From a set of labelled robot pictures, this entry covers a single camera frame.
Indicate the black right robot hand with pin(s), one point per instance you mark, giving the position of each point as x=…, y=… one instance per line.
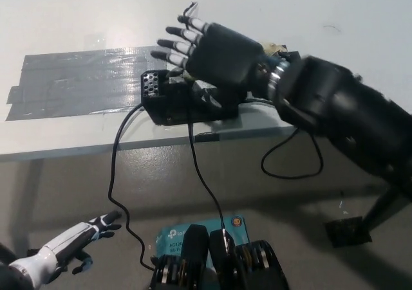
x=225, y=58

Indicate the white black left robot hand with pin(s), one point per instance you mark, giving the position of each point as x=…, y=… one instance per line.
x=74, y=238

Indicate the black robot torso blocks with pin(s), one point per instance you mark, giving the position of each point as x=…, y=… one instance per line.
x=225, y=270

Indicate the black floor stand base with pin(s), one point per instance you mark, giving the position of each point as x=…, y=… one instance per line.
x=346, y=233

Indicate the black fixture block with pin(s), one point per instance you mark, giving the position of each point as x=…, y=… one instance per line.
x=170, y=106

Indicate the small black tape strip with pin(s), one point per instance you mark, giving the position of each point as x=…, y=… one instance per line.
x=207, y=137

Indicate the teal tp-link box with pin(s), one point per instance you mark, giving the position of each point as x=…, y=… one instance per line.
x=175, y=238

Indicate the black table leg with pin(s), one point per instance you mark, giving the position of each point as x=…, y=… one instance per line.
x=381, y=206

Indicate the grey duct tape patch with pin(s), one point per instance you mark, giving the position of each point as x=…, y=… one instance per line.
x=80, y=81

